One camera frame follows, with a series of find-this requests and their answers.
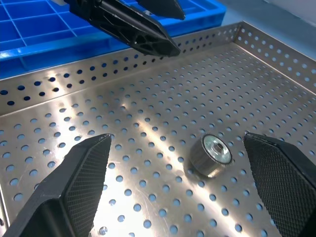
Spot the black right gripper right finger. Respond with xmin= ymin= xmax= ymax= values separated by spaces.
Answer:
xmin=243 ymin=132 xmax=316 ymax=237

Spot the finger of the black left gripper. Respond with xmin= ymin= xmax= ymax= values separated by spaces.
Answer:
xmin=69 ymin=0 xmax=182 ymax=58
xmin=137 ymin=0 xmax=186 ymax=21

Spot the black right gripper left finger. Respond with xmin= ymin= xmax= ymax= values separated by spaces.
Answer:
xmin=0 ymin=133 xmax=112 ymax=237

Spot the perforated steel tray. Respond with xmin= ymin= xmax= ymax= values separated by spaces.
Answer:
xmin=0 ymin=21 xmax=316 ymax=237

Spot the blue plastic compartment tray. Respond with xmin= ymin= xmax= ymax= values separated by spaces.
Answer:
xmin=0 ymin=0 xmax=228 ymax=80

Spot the metal roller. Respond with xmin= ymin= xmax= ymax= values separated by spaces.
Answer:
xmin=189 ymin=133 xmax=234 ymax=179

